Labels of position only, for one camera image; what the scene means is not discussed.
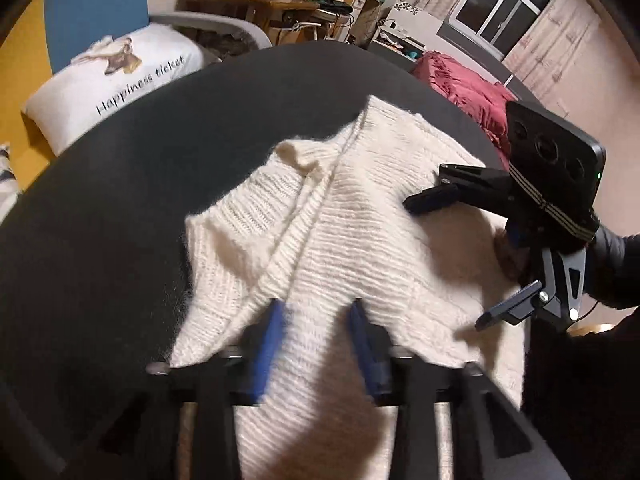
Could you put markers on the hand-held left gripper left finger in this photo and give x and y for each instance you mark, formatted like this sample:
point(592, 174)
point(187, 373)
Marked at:
point(267, 350)

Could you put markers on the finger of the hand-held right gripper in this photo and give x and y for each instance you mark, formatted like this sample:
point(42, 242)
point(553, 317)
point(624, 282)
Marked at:
point(430, 200)
point(510, 307)

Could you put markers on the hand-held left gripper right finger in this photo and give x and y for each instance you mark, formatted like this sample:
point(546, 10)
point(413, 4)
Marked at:
point(365, 350)

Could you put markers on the cream knit sweater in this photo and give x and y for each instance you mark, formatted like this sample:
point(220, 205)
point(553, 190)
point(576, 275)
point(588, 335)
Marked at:
point(350, 240)

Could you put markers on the person's right hand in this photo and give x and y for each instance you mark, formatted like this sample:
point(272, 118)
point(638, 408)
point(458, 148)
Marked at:
point(510, 257)

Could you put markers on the red quilt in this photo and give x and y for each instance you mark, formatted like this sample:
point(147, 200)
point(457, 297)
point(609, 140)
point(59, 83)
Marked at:
point(460, 85)

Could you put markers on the person's black jacket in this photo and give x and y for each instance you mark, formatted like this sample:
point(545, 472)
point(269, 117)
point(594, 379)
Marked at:
point(575, 410)

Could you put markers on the low grey cabinet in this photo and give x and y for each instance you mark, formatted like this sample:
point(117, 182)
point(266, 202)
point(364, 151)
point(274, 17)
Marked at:
point(400, 30)

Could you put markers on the white-framed window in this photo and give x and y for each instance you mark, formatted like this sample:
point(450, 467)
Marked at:
point(500, 5)

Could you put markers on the dark wooden desk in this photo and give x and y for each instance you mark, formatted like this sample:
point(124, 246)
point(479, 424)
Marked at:
point(235, 7)

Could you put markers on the white deer-print pillow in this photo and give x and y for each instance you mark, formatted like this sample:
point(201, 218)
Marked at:
point(100, 95)

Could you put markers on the geometric-print pillow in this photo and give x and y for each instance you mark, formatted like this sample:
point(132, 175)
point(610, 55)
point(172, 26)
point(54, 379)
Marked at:
point(6, 185)

